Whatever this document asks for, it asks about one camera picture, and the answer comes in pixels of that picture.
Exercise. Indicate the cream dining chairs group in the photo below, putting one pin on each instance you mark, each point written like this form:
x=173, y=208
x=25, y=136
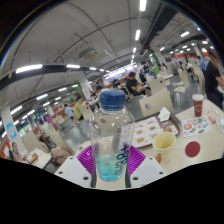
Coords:
x=158, y=86

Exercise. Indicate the cream chair with round hole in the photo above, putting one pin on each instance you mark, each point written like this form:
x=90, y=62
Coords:
x=86, y=112
x=158, y=100

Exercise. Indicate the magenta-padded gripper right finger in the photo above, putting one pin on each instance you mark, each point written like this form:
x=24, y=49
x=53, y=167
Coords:
x=150, y=168

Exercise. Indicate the colourful printed sticker sheet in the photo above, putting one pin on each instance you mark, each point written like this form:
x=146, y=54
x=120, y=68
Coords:
x=196, y=126

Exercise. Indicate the ceiling strip lights group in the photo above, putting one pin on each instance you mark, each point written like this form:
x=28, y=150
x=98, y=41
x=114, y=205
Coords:
x=29, y=68

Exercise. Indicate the plain cream chair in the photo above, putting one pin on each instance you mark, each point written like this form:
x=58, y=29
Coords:
x=31, y=141

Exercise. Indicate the small red sauce packet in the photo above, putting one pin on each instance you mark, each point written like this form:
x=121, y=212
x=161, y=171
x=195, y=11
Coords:
x=212, y=119

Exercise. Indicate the white neighbouring table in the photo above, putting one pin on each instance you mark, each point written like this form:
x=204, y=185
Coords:
x=40, y=158

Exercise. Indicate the dark food tray with liner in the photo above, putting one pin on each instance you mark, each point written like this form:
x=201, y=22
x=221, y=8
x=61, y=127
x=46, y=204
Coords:
x=148, y=131

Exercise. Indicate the person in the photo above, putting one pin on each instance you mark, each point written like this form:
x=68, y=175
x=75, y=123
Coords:
x=78, y=109
x=155, y=69
x=69, y=111
x=133, y=85
x=213, y=80
x=50, y=122

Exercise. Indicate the pink bag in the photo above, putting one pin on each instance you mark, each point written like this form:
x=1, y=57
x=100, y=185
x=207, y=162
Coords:
x=60, y=155

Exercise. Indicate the ceiling air conditioner unit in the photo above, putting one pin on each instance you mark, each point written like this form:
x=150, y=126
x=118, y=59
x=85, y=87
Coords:
x=87, y=53

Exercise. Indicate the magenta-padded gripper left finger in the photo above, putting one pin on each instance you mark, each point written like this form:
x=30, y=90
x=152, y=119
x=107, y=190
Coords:
x=71, y=168

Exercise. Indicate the red paper cup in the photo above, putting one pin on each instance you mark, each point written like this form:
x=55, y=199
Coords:
x=198, y=105

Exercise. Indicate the white paper napkin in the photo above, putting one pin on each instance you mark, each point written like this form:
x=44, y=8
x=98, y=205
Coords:
x=164, y=114

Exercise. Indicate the clear bottle with blue cap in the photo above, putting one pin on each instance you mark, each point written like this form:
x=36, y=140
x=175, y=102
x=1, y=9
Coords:
x=111, y=133

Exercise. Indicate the flat round red coaster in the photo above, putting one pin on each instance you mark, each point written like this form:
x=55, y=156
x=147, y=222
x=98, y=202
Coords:
x=192, y=149

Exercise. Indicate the clear plastic packet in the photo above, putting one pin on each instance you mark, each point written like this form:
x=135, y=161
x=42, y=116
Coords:
x=220, y=125

